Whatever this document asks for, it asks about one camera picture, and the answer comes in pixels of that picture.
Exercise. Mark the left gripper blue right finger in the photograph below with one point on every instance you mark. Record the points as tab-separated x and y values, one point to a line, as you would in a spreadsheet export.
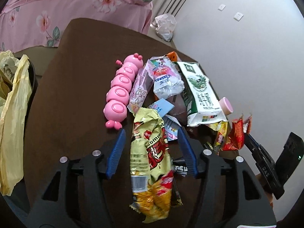
187	151

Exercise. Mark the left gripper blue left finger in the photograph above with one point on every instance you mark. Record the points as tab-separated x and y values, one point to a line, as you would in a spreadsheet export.
115	153

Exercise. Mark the yellow red snack wrapper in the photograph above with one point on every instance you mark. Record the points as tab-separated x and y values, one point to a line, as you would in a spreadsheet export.
154	189

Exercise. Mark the green white milk carton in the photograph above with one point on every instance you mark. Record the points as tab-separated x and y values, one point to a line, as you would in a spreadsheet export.
201	102

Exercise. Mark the yellow plastic trash bag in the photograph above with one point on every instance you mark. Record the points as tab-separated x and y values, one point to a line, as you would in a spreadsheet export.
12	138

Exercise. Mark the yellow orange small wrapper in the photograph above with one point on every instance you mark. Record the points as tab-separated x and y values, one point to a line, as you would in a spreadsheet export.
221	129

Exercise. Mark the white blue printed wrapper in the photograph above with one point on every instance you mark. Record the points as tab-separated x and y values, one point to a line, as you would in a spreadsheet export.
171	125

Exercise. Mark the pink caterpillar toy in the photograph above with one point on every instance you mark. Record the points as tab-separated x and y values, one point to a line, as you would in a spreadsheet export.
117	98

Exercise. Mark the light blue paper packet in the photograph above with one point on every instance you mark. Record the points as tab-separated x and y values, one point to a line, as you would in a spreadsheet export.
162	106

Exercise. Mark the pink cylindrical jar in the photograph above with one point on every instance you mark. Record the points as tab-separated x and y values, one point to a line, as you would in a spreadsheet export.
226	106

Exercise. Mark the pink cartoon candy wrapper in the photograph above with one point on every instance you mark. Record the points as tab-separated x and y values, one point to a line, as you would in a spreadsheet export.
141	87

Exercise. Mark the silver pink cookie wrapper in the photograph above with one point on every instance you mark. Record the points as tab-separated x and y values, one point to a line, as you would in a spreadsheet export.
167	80

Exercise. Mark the orange white snack bag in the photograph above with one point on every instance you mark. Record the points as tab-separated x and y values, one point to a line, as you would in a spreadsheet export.
173	56

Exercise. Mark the white plastic bag on floor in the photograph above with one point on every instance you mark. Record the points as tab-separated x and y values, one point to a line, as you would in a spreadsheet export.
164	26

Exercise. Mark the pink floral bed duvet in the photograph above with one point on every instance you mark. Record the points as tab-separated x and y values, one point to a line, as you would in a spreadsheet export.
30	23

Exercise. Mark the white wall socket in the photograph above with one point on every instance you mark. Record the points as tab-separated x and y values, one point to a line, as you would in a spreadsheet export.
238	16

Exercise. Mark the white wall switch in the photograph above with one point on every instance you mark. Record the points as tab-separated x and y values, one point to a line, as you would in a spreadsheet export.
221	7

